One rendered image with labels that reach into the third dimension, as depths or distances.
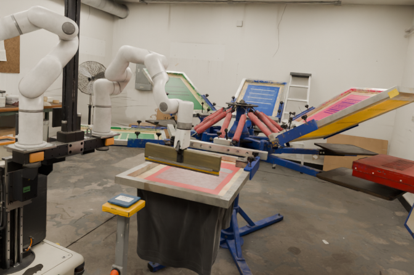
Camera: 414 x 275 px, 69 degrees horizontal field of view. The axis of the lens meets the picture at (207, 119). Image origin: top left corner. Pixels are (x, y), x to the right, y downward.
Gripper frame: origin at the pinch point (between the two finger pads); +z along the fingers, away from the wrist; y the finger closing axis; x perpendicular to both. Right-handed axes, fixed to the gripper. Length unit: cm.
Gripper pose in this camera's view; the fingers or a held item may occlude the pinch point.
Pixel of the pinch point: (181, 157)
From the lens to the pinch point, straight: 154.8
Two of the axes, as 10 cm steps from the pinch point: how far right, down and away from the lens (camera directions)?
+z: -1.0, 9.9, 1.4
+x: 9.4, 1.4, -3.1
